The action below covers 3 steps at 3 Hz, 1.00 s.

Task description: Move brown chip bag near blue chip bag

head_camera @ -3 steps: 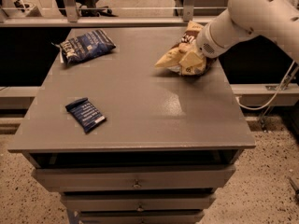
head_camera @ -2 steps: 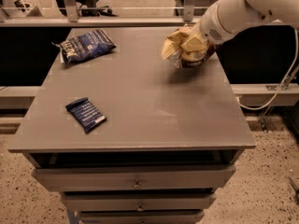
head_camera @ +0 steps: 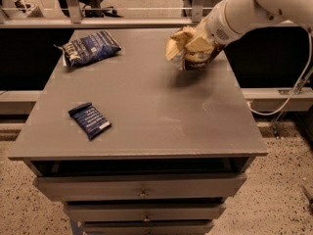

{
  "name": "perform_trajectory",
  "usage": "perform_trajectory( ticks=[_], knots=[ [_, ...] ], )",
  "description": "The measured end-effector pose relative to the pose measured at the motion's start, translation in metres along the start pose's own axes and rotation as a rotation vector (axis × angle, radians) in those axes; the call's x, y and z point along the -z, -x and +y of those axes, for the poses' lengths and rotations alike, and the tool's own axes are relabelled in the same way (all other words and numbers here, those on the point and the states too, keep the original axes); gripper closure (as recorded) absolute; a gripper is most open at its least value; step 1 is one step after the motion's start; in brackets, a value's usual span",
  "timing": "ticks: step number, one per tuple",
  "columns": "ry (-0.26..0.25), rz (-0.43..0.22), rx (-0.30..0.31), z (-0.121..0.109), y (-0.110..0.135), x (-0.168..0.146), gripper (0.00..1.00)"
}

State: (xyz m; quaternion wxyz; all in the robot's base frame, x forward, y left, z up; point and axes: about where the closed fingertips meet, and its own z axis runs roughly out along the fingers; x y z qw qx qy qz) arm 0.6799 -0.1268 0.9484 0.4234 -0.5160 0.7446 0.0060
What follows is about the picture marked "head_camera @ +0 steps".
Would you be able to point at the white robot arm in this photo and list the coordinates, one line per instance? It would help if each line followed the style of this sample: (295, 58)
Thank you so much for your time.
(230, 20)

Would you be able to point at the brown chip bag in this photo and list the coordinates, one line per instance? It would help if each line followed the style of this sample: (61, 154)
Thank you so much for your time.
(185, 60)

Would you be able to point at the bottom grey drawer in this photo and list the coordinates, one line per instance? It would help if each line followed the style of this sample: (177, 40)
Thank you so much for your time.
(166, 227)

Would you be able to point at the small dark blue snack packet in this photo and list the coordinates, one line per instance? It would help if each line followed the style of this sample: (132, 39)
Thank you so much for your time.
(89, 119)

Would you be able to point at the top grey drawer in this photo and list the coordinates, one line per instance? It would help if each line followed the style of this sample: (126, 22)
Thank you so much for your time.
(140, 187)

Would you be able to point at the blue chip bag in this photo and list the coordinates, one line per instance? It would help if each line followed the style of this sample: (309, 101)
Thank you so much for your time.
(90, 49)

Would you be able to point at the middle grey drawer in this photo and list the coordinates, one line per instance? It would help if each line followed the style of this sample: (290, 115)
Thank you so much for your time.
(144, 212)

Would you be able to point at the grey drawer cabinet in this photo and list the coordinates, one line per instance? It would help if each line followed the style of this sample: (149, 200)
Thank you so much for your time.
(163, 120)

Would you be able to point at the grey metal railing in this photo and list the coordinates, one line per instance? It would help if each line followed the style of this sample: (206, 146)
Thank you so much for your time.
(146, 13)

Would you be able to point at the grey drawer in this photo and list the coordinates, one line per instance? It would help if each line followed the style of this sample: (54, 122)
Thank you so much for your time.
(144, 212)
(166, 227)
(140, 187)

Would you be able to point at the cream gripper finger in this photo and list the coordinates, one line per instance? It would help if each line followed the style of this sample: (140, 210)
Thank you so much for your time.
(200, 43)
(183, 36)

